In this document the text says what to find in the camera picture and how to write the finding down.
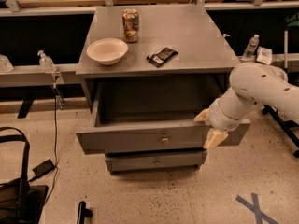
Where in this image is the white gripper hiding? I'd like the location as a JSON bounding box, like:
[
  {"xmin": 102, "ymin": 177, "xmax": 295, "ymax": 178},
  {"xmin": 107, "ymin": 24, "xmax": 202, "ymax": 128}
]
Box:
[{"xmin": 194, "ymin": 88, "xmax": 249, "ymax": 149}]

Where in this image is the grey top drawer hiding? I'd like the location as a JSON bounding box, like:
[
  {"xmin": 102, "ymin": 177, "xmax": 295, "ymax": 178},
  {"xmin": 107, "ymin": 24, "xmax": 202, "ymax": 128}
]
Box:
[{"xmin": 75, "ymin": 75, "xmax": 251, "ymax": 155}]

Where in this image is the grey drawer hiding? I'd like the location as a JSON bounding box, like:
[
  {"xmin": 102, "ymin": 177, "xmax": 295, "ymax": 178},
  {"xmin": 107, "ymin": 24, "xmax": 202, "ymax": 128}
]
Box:
[
  {"xmin": 75, "ymin": 75, "xmax": 251, "ymax": 155},
  {"xmin": 105, "ymin": 150, "xmax": 207, "ymax": 173}
]

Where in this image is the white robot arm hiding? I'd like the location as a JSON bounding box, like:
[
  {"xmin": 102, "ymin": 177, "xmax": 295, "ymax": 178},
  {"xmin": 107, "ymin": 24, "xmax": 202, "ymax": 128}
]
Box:
[{"xmin": 194, "ymin": 62, "xmax": 299, "ymax": 149}]

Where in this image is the grey drawer cabinet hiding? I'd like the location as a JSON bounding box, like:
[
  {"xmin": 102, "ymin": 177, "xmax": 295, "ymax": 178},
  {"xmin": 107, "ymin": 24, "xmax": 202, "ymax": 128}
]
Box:
[{"xmin": 75, "ymin": 4, "xmax": 243, "ymax": 175}]

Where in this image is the grey bottom drawer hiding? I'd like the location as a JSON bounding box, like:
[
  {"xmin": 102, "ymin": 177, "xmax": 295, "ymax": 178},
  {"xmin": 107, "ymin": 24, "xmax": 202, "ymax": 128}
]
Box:
[{"xmin": 105, "ymin": 150, "xmax": 207, "ymax": 173}]

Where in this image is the black stand base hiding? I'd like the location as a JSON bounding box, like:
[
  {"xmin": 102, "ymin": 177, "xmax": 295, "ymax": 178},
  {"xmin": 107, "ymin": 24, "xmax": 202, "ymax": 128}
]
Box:
[{"xmin": 262, "ymin": 105, "xmax": 299, "ymax": 158}]

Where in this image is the black snack wrapper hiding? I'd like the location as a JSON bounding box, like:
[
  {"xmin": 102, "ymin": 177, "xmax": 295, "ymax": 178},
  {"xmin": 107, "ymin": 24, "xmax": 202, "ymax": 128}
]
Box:
[{"xmin": 147, "ymin": 47, "xmax": 178, "ymax": 68}]

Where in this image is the white paper packet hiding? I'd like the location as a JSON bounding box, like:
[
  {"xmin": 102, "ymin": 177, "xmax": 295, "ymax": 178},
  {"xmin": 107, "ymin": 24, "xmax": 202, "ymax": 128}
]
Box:
[{"xmin": 256, "ymin": 47, "xmax": 272, "ymax": 65}]

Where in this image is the blue tape cross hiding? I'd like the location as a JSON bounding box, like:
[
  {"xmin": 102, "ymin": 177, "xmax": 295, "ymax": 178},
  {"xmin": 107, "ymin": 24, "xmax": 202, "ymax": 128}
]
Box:
[{"xmin": 235, "ymin": 193, "xmax": 278, "ymax": 224}]

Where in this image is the clear water bottle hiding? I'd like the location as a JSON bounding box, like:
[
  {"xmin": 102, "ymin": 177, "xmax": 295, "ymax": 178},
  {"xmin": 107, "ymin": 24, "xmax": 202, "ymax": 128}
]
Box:
[{"xmin": 242, "ymin": 35, "xmax": 259, "ymax": 61}]

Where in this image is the white bowl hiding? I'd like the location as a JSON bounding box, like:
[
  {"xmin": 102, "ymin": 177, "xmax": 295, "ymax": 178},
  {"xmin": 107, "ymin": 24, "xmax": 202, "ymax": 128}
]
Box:
[{"xmin": 87, "ymin": 38, "xmax": 128, "ymax": 65}]

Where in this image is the crushed soda can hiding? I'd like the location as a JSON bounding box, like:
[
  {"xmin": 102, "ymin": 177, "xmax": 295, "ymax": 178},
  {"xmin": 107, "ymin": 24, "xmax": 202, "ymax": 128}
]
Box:
[{"xmin": 122, "ymin": 8, "xmax": 139, "ymax": 43}]

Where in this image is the black cylinder on floor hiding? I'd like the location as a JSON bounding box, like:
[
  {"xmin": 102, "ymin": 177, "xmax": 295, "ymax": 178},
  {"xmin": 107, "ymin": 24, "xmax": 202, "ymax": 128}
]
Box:
[{"xmin": 77, "ymin": 201, "xmax": 93, "ymax": 224}]

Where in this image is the black power adapter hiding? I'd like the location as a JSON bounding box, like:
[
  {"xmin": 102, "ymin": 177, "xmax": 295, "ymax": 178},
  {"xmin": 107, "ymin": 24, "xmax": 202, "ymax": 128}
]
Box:
[{"xmin": 33, "ymin": 159, "xmax": 55, "ymax": 178}]

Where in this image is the clear pump sanitizer bottle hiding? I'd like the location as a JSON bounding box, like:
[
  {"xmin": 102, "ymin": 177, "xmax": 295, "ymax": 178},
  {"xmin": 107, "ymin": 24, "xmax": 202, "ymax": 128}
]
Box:
[{"xmin": 37, "ymin": 50, "xmax": 56, "ymax": 74}]

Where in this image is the clear plastic container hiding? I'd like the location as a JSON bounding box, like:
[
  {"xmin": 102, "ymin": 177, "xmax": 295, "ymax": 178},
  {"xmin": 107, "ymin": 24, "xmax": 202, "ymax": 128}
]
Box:
[{"xmin": 0, "ymin": 55, "xmax": 14, "ymax": 72}]

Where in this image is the grey metal shelf rail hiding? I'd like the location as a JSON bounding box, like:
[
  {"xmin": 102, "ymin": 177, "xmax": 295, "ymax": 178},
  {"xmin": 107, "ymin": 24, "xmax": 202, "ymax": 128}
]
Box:
[{"xmin": 0, "ymin": 53, "xmax": 299, "ymax": 88}]

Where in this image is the black cable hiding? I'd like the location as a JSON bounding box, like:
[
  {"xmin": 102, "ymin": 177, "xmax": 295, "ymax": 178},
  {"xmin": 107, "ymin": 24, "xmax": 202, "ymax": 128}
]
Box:
[{"xmin": 27, "ymin": 84, "xmax": 61, "ymax": 207}]

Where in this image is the black bag with strap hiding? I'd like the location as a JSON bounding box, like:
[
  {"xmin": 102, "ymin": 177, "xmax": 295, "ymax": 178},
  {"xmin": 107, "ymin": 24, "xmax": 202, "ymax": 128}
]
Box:
[{"xmin": 0, "ymin": 127, "xmax": 49, "ymax": 224}]

